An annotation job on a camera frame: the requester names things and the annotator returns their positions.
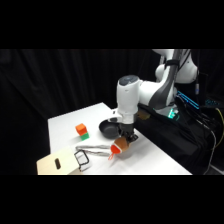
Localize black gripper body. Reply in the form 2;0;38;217
118;121;138;140

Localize orange sauce bottle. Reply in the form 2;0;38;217
115;136;132;154

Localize orange plastic scoop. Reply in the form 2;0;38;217
107;143;123;161

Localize black bowl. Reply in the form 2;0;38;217
98;119;122;140

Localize metal tongs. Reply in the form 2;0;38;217
75;143;113;158

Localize green block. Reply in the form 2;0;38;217
79;131;91;141

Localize black robot stand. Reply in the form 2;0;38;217
133;99;216;176

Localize orange block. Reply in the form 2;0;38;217
75;122;88;136

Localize blue lit device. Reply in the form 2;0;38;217
175;89;202;111

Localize wooden cutting board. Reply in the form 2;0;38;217
36;145;83;176

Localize black curtain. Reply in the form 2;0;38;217
0;49;224;176

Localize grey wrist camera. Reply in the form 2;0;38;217
106;110;123;125

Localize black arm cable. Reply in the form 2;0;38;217
164;49;193;101

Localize yellow cable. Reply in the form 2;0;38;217
213;106;224;143

